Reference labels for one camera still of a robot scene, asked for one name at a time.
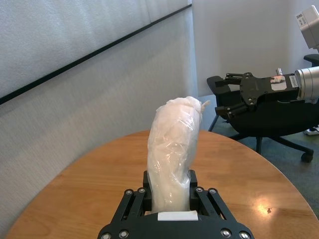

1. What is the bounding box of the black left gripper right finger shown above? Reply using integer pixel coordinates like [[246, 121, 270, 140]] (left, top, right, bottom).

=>
[[189, 169, 230, 221]]

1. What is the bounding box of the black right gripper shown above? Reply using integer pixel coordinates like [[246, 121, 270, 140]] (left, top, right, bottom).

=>
[[215, 72, 300, 118]]

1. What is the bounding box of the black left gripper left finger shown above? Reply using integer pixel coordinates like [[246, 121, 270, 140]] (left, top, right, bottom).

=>
[[117, 170, 152, 222]]

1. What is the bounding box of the white plastic-wrapped sandbag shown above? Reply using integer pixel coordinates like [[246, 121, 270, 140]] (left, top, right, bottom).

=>
[[147, 96, 211, 214]]

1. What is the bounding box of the black office chair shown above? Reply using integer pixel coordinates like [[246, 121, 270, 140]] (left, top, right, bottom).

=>
[[206, 53, 319, 162]]

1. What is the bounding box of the white power strip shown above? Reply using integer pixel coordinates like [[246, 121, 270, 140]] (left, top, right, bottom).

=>
[[303, 125, 319, 136]]

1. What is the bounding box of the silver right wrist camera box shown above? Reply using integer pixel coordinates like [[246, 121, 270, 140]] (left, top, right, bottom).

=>
[[295, 5, 319, 54]]

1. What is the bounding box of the black wall rail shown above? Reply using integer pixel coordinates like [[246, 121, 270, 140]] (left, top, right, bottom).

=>
[[0, 3, 192, 105]]

